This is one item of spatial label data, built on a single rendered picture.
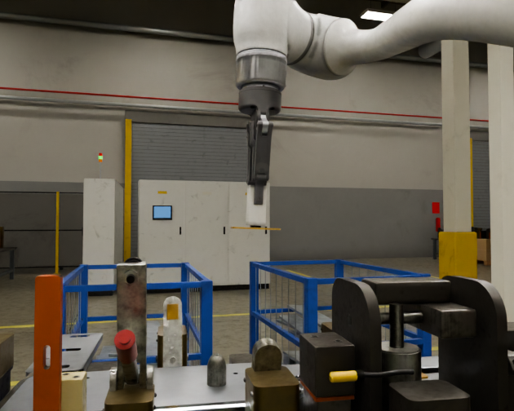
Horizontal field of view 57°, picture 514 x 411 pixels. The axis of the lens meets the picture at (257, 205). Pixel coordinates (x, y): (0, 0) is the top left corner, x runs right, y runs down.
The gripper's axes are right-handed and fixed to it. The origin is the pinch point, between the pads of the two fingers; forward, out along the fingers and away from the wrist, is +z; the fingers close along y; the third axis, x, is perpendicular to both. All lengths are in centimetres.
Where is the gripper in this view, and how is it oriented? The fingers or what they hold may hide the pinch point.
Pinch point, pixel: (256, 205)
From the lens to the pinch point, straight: 82.7
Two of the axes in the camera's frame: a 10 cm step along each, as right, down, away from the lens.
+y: -1.7, 0.4, 9.8
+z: -0.4, 10.0, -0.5
